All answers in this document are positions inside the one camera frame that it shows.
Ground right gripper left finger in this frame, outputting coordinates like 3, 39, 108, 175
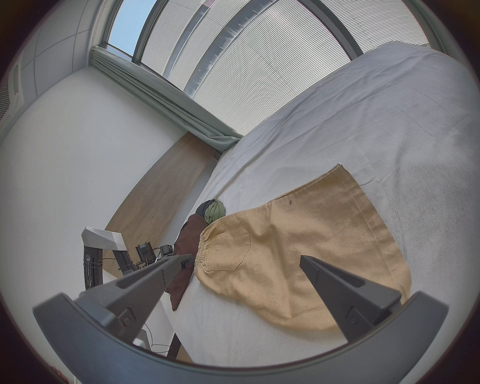
78, 254, 196, 343

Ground black garment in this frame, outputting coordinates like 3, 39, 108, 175
195, 200, 217, 217

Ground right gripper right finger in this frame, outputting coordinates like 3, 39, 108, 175
300, 254, 403, 344

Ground green garment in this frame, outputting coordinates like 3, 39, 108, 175
204, 201, 227, 225

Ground grey-green curtain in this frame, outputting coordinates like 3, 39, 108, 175
90, 45, 243, 153

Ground brown shorts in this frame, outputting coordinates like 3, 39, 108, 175
167, 214, 208, 313

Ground white air conditioner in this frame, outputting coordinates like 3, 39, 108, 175
0, 62, 25, 127

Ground bed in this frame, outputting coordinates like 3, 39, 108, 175
103, 41, 480, 376

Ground window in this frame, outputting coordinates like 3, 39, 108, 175
105, 0, 443, 136

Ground tan shorts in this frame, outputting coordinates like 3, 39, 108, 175
194, 163, 413, 333

